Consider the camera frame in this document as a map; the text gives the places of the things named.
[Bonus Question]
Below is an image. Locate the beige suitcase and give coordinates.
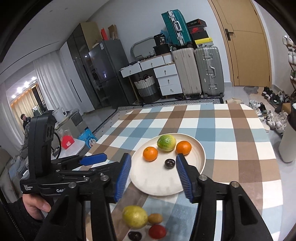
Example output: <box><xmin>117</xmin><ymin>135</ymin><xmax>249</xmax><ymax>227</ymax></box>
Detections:
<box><xmin>172</xmin><ymin>48</ymin><xmax>202</xmax><ymax>95</ymax></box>

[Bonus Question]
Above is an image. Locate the red tomato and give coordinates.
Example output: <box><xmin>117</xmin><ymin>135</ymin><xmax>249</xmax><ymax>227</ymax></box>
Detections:
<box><xmin>148</xmin><ymin>225</ymin><xmax>167</xmax><ymax>240</ymax></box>

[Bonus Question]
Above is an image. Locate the person's left hand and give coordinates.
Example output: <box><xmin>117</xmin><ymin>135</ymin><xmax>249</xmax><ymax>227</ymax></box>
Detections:
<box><xmin>22</xmin><ymin>194</ymin><xmax>51</xmax><ymax>220</ymax></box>

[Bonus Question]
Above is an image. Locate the checkered tablecloth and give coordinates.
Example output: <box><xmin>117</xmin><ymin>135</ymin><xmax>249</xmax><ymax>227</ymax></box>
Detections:
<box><xmin>88</xmin><ymin>104</ymin><xmax>283</xmax><ymax>240</ymax></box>

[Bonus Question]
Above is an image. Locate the orange tangerine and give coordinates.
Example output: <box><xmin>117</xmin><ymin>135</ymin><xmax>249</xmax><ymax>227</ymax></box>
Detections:
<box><xmin>142</xmin><ymin>147</ymin><xmax>158</xmax><ymax>162</ymax></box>
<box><xmin>176</xmin><ymin>141</ymin><xmax>192</xmax><ymax>156</ymax></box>

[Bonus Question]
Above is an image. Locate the grey aluminium suitcase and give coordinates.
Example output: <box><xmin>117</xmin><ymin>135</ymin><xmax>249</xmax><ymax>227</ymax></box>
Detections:
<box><xmin>194</xmin><ymin>46</ymin><xmax>224</xmax><ymax>97</ymax></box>

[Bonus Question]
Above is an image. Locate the teal suitcase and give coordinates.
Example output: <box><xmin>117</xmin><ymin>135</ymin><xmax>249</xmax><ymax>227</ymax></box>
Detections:
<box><xmin>162</xmin><ymin>9</ymin><xmax>192</xmax><ymax>48</ymax></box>

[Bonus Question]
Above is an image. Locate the red gift bag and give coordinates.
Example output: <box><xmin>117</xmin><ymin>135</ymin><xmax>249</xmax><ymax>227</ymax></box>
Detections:
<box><xmin>61</xmin><ymin>135</ymin><xmax>75</xmax><ymax>150</ymax></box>

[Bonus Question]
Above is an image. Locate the dark plum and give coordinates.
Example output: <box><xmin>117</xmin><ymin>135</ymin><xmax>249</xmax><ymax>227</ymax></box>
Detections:
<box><xmin>164</xmin><ymin>159</ymin><xmax>176</xmax><ymax>169</ymax></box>
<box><xmin>128</xmin><ymin>231</ymin><xmax>142</xmax><ymax>241</ymax></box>

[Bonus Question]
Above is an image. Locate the dark grey refrigerator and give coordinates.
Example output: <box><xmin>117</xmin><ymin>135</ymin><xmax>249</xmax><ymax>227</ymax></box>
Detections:
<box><xmin>89</xmin><ymin>39</ymin><xmax>136</xmax><ymax>109</ymax></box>

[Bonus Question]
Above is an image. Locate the brown kiwi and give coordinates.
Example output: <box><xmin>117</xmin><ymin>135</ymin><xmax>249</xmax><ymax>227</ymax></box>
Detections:
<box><xmin>148</xmin><ymin>213</ymin><xmax>163</xmax><ymax>225</ymax></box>

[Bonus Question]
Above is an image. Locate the yellow green lemon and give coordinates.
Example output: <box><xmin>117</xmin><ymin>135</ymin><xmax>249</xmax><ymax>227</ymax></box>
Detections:
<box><xmin>157</xmin><ymin>134</ymin><xmax>177</xmax><ymax>152</ymax></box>

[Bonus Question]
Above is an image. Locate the yellow black shoe box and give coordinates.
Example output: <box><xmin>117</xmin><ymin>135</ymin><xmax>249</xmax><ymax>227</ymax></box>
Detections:
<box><xmin>195</xmin><ymin>37</ymin><xmax>214</xmax><ymax>48</ymax></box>

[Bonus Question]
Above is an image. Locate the yellow pear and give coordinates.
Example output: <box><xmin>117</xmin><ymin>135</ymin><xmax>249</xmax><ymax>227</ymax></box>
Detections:
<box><xmin>122</xmin><ymin>205</ymin><xmax>148</xmax><ymax>230</ymax></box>

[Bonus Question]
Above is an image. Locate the black glass cabinet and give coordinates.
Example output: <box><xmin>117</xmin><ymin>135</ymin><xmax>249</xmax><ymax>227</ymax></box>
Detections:
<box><xmin>67</xmin><ymin>22</ymin><xmax>108</xmax><ymax>109</ymax></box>

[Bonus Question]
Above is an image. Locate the white drawer desk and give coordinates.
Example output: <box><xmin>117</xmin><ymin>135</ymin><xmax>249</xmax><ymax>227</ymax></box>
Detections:
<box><xmin>120</xmin><ymin>53</ymin><xmax>184</xmax><ymax>104</ymax></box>

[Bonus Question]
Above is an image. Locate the cream round plate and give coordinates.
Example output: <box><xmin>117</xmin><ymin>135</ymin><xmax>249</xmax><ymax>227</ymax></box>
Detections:
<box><xmin>129</xmin><ymin>133</ymin><xmax>206</xmax><ymax>197</ymax></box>

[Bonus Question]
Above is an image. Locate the grey white laundry basket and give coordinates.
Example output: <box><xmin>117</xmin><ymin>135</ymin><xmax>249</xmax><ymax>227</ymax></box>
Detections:
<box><xmin>134</xmin><ymin>75</ymin><xmax>161</xmax><ymax>104</ymax></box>

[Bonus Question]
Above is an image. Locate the wooden door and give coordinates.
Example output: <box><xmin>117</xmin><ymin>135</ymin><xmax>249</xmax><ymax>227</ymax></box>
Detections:
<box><xmin>209</xmin><ymin>1</ymin><xmax>271</xmax><ymax>87</ymax></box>

